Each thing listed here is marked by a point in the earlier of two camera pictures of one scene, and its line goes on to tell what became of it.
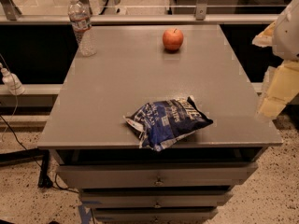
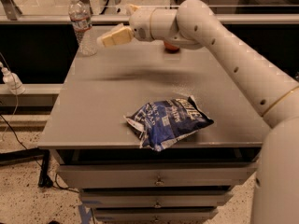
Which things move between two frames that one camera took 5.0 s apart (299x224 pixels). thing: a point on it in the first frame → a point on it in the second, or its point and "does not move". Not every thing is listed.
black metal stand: x=20 y=156 does not move
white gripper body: x=288 y=36 → x=140 y=23
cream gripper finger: x=281 y=87 → x=119 y=35
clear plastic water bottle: x=81 y=21 does not move
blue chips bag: x=160 y=123 does not move
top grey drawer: x=143 y=175 does not move
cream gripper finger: x=265 y=38 → x=131 y=8
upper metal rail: x=242 y=19 does not move
